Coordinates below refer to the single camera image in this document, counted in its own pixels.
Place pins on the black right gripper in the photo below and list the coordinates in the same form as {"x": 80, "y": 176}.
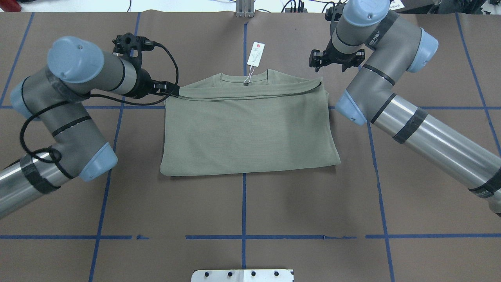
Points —
{"x": 333, "y": 53}

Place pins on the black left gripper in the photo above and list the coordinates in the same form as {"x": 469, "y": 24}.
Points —
{"x": 141, "y": 84}

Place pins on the olive green long-sleeve shirt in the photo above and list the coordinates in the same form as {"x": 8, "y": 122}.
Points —
{"x": 226, "y": 125}

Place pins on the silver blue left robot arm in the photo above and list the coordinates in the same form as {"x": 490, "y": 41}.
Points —
{"x": 59, "y": 137}

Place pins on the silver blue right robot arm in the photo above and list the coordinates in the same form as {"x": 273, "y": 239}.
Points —
{"x": 369, "y": 35}

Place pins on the white paper clothing tag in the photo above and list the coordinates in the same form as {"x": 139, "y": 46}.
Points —
{"x": 255, "y": 55}

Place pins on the red cylindrical bottle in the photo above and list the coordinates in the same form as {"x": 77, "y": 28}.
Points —
{"x": 10, "y": 5}

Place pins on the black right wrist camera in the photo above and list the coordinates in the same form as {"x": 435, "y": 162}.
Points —
{"x": 334, "y": 10}

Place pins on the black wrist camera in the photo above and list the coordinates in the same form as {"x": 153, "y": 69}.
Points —
{"x": 334, "y": 10}
{"x": 130, "y": 47}

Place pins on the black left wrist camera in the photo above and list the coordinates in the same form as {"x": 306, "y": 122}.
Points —
{"x": 130, "y": 47}

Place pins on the aluminium frame post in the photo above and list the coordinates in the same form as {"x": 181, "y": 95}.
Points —
{"x": 245, "y": 8}

